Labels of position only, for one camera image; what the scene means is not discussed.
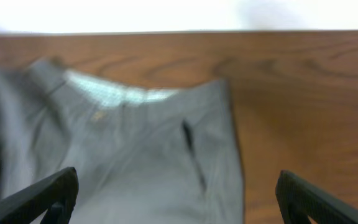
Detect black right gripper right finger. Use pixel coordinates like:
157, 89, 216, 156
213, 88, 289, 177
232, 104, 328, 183
275, 170, 358, 224

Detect grey shorts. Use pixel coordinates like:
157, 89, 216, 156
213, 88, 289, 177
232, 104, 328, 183
0, 60, 243, 223

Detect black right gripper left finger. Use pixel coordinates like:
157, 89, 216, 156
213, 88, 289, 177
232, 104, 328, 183
0, 167, 79, 224

